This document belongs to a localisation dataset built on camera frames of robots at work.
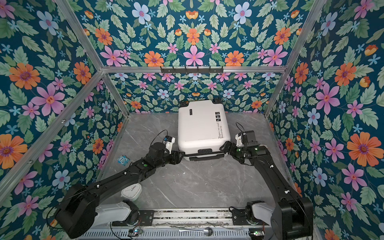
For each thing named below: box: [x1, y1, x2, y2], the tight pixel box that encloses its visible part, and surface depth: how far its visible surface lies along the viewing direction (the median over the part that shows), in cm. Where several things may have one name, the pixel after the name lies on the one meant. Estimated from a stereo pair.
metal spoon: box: [178, 227, 214, 236], surface depth 72 cm
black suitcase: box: [177, 99, 231, 161], surface depth 88 cm
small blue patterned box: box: [117, 155, 131, 166], surface depth 95 cm
